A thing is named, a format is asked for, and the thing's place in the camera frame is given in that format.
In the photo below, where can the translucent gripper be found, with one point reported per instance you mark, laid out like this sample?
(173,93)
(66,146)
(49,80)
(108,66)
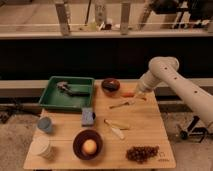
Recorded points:
(140,92)

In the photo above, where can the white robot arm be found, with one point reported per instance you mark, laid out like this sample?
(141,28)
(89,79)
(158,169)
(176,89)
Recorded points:
(164,69)

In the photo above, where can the small red bowl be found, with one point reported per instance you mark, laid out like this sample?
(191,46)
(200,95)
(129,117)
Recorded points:
(110,86)

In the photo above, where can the dark brown bowl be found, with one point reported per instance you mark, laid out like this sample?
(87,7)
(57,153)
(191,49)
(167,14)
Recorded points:
(81,138)

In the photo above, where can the wooden folding table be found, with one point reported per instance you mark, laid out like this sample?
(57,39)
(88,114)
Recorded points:
(146,129)

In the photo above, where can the wooden spatula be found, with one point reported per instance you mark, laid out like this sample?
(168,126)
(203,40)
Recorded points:
(117,124)

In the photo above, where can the white plastic knife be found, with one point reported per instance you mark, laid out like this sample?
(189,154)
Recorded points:
(118,133)

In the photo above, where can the blue sponge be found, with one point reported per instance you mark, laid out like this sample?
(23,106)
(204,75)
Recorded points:
(88,117)

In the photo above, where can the bunch of dark grapes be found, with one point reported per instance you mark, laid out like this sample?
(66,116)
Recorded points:
(141,154)

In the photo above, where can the orange ball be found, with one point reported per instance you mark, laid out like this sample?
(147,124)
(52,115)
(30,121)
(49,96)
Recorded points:
(89,147)

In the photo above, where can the green plastic tray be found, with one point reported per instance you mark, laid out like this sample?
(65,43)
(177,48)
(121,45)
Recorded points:
(65,93)

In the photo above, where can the grey tool in tray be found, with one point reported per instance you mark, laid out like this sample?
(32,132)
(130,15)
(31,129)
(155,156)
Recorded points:
(63,87)

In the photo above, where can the blue grey cup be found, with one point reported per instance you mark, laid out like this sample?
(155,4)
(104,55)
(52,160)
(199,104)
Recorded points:
(45,125)

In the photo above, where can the white ribbed cup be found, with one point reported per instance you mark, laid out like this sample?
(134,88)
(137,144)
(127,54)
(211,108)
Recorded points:
(41,146)

